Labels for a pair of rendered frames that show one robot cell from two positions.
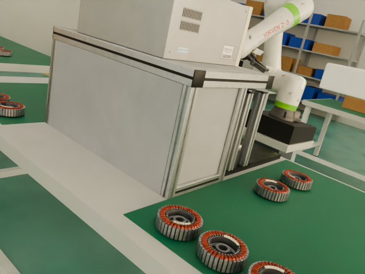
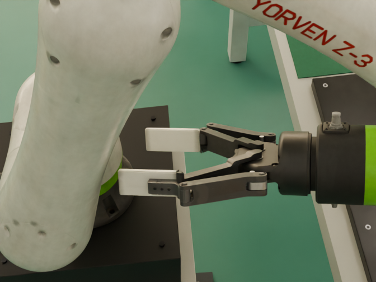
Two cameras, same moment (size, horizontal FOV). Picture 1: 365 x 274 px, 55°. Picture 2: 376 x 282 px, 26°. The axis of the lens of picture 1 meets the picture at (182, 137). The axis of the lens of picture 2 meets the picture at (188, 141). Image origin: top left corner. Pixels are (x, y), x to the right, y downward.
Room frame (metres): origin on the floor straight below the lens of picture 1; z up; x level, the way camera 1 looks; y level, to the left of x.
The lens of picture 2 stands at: (2.36, 0.07, 1.94)
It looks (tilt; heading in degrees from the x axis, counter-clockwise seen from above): 55 degrees down; 224
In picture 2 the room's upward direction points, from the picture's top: straight up
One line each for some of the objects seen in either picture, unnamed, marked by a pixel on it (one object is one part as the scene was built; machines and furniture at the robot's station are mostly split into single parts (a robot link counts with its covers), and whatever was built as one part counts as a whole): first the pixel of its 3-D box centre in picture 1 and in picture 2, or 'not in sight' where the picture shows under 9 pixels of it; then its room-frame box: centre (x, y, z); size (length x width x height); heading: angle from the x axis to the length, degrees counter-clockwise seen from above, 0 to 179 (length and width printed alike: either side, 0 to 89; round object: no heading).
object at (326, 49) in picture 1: (326, 49); not in sight; (7.58, -2.48, 1.37); 0.42 x 0.40 x 0.18; 53
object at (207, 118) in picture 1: (206, 139); not in sight; (1.01, -0.07, 0.91); 0.28 x 0.03 x 0.32; 142
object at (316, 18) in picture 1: (314, 19); not in sight; (7.84, -2.13, 1.89); 0.42 x 0.42 x 0.21; 50
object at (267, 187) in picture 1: (271, 189); not in sight; (1.08, -0.32, 0.77); 0.11 x 0.11 x 0.04
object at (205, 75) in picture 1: (160, 56); not in sight; (1.28, 0.14, 1.09); 0.68 x 0.44 x 0.05; 52
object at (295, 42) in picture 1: (302, 43); not in sight; (7.89, -2.06, 1.38); 0.42 x 0.42 x 0.20; 51
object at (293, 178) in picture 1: (296, 179); not in sight; (1.23, -0.44, 0.77); 0.11 x 0.11 x 0.04
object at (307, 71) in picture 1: (305, 70); not in sight; (7.76, -2.25, 0.86); 0.42 x 0.40 x 0.17; 52
